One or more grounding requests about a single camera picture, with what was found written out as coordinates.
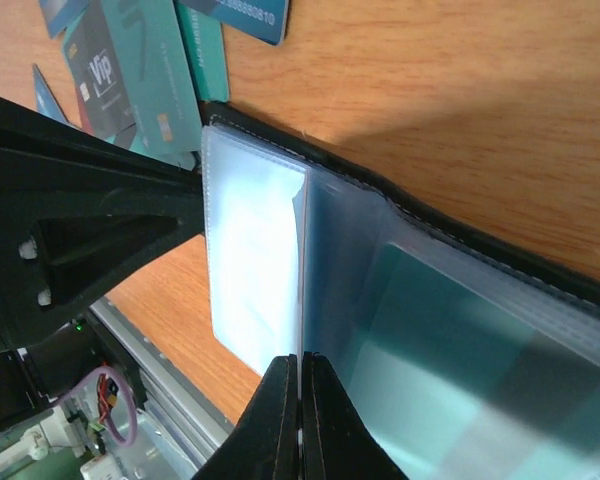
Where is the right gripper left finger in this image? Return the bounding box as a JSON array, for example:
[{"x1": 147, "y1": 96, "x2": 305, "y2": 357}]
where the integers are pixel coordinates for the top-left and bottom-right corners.
[{"x1": 195, "y1": 355, "x2": 299, "y2": 479}]

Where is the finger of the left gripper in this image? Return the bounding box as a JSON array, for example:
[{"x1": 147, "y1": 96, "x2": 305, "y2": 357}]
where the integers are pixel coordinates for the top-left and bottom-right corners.
[{"x1": 0, "y1": 97, "x2": 203, "y2": 353}]

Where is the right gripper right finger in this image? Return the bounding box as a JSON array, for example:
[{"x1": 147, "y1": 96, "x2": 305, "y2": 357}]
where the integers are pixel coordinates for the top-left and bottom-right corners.
[{"x1": 300, "y1": 352, "x2": 406, "y2": 479}]

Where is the black leather card holder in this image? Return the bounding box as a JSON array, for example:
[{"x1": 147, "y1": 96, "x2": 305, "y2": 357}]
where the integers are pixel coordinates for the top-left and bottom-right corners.
[{"x1": 202, "y1": 103, "x2": 600, "y2": 479}]

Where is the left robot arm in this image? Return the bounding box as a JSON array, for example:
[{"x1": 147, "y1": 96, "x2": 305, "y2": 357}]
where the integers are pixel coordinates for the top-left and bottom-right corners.
[{"x1": 0, "y1": 97, "x2": 204, "y2": 432}]

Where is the black VIP card centre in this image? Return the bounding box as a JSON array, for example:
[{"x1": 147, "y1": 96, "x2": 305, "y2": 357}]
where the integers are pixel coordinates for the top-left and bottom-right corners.
[{"x1": 63, "y1": 1, "x2": 134, "y2": 139}]

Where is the teal card long centre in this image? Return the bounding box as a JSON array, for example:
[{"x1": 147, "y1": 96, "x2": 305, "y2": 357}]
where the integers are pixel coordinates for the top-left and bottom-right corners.
[{"x1": 100, "y1": 1, "x2": 202, "y2": 170}]

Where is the blue card striped left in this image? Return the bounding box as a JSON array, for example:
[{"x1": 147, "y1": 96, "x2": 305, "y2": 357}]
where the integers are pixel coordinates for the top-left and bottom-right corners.
[{"x1": 38, "y1": 0, "x2": 90, "y2": 38}]

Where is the aluminium rail frame front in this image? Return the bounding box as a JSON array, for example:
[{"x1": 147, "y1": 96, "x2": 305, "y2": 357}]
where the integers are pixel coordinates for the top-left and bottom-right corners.
[{"x1": 90, "y1": 299, "x2": 233, "y2": 465}]

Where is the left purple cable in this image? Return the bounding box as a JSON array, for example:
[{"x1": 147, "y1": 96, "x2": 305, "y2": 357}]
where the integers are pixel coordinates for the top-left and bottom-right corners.
[{"x1": 59, "y1": 365, "x2": 139, "y2": 446}]

